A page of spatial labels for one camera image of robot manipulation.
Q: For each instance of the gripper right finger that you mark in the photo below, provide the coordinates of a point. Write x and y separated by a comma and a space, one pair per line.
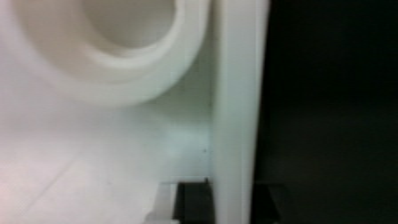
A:
269, 201

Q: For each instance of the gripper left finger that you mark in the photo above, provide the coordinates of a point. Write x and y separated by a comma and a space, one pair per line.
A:
195, 208

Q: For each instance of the white square tabletop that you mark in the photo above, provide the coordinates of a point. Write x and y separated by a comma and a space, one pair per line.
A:
131, 83

